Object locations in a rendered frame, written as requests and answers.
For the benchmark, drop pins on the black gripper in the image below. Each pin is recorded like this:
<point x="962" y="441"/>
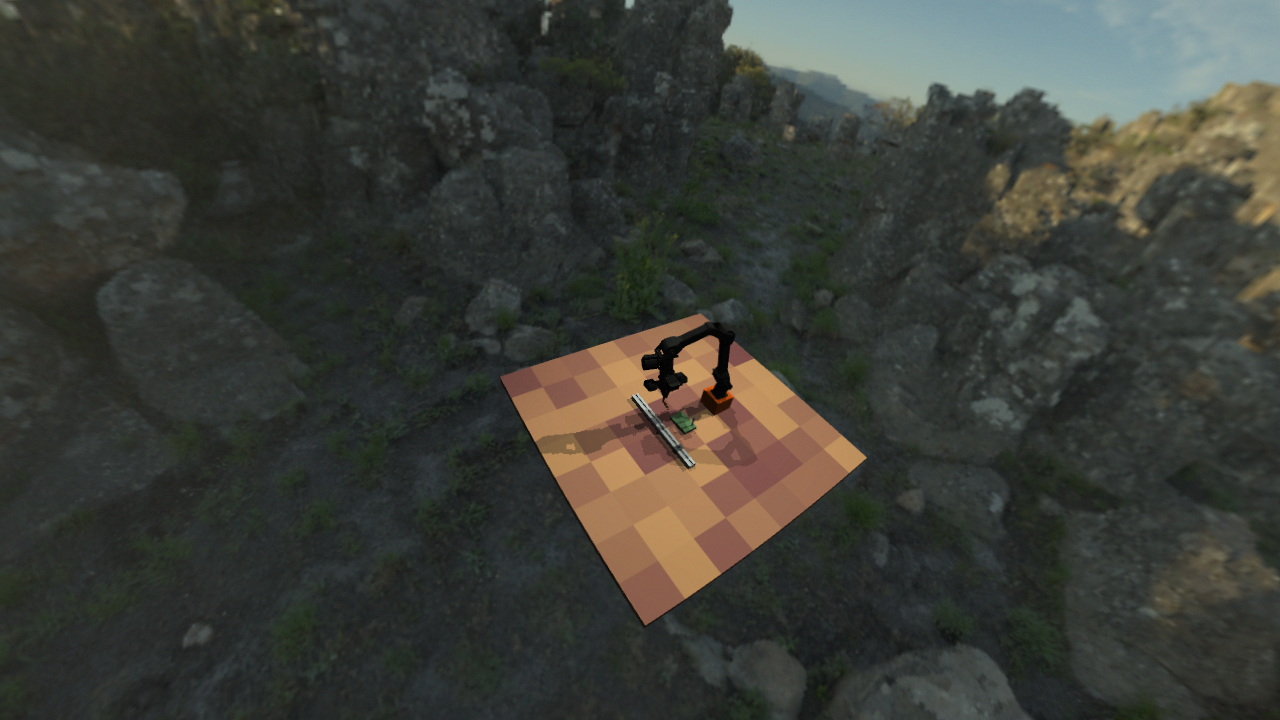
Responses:
<point x="652" y="385"/>

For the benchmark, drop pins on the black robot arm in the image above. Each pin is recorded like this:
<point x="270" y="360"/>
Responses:
<point x="673" y="345"/>

